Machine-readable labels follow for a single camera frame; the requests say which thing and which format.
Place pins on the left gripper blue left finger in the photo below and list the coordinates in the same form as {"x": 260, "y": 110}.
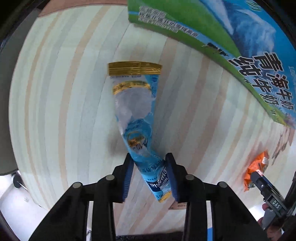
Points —
{"x": 67, "y": 219}

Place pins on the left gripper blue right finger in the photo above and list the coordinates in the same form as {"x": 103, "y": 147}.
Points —
{"x": 231, "y": 220}

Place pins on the orange cartoon snack packet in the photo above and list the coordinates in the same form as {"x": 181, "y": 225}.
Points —
{"x": 259, "y": 164}

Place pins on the blue ice cream cone wrapper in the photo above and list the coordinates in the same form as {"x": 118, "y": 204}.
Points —
{"x": 134, "y": 87}

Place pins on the person right hand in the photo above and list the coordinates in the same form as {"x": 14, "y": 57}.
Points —
{"x": 272, "y": 229}

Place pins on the brown label tag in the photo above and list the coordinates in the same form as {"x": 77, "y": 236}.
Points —
{"x": 178, "y": 206}

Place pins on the cardboard milk box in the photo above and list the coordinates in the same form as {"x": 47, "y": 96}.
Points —
{"x": 240, "y": 36}

